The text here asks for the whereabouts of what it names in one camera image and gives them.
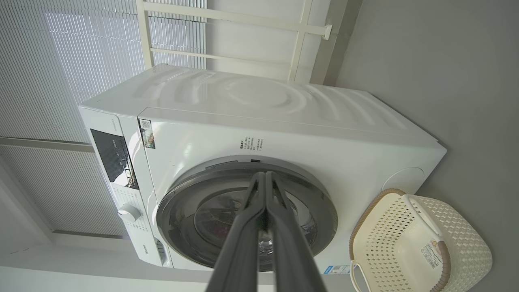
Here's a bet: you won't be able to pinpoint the cream metal railing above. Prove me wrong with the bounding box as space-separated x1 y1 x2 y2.
136 0 333 82

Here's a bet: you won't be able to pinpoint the white washing machine dial knob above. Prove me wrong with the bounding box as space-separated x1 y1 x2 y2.
118 204 141 223

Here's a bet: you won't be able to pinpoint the cream perforated laundry basket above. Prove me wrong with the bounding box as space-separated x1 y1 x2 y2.
349 188 493 292

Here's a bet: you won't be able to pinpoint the grey washing machine door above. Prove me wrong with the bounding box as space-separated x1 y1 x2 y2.
156 160 339 273

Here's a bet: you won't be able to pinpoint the black QR code sticker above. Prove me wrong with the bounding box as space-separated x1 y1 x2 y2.
138 119 156 149

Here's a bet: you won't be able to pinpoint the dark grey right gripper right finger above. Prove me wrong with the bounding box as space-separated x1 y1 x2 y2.
266 172 327 292

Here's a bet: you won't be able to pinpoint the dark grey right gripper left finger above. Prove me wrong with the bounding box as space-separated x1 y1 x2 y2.
206 172 267 292

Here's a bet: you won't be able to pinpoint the white printed barcode label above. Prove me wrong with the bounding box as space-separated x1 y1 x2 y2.
421 239 443 269

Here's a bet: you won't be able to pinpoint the black washing machine display panel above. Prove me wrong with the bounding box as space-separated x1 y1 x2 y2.
90 129 139 190

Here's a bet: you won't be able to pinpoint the white window blinds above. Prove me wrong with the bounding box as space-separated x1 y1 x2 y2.
0 0 207 236

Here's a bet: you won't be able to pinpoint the white front-load washing machine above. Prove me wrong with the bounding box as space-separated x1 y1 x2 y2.
78 63 447 276

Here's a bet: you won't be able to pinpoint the round drain filter cover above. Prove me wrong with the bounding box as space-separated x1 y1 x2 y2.
381 167 425 195

